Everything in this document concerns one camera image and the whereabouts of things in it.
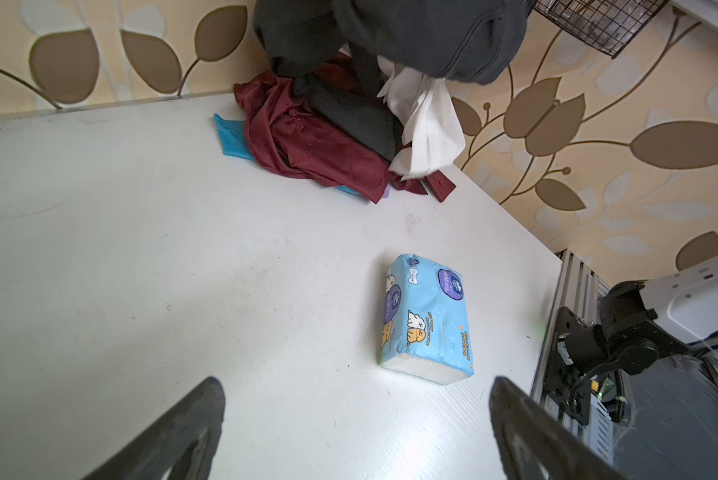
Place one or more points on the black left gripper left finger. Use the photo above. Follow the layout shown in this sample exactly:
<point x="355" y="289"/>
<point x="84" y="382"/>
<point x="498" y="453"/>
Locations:
<point x="181" y="444"/>

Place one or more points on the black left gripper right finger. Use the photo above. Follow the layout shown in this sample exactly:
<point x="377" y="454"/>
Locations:
<point x="532" y="445"/>

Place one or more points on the dark grey cloth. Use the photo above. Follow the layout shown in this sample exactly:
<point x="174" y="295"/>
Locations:
<point x="330" y="49"/>

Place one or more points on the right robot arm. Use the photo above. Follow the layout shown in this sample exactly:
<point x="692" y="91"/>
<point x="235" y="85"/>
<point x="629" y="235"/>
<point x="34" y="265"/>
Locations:
<point x="626" y="386"/>

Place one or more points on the teal cloth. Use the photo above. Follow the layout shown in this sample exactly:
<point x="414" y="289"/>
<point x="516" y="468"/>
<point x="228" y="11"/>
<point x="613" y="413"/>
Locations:
<point x="304" y="148"/>

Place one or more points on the maroon cloth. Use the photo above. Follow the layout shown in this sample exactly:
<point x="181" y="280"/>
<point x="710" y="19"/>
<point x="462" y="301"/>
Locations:
<point x="269" y="98"/>

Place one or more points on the white cloth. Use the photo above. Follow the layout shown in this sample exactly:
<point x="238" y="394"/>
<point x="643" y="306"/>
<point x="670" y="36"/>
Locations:
<point x="432" y="137"/>

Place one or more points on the blue tissue pack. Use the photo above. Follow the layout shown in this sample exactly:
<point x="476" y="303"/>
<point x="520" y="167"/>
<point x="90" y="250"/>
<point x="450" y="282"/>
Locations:
<point x="425" y="325"/>

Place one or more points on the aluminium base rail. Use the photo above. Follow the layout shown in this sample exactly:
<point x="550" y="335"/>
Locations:
<point x="569" y="352"/>

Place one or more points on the black wire basket right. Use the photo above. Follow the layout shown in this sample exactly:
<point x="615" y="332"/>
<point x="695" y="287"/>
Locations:
<point x="607" y="26"/>

